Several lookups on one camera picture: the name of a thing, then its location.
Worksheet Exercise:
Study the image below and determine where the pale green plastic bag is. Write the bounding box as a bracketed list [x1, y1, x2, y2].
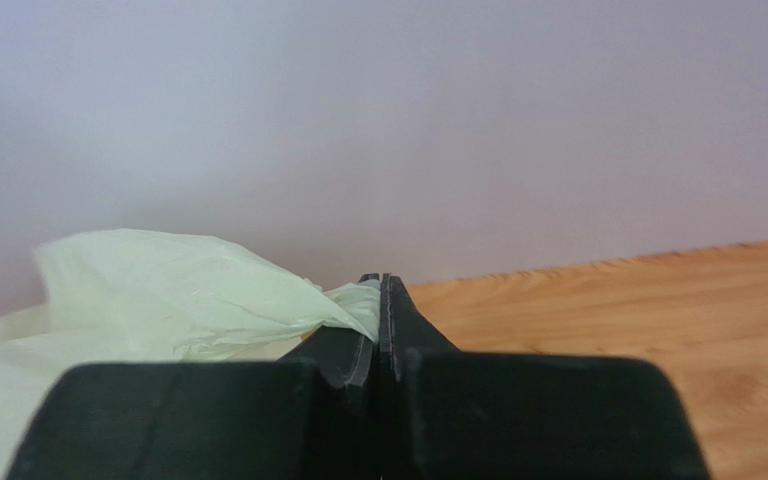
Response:
[0, 229, 380, 478]

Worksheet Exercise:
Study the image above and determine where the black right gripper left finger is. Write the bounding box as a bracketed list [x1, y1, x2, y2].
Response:
[4, 272, 383, 480]

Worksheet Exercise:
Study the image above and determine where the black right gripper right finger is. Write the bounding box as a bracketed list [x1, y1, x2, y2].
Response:
[379, 274, 711, 479]

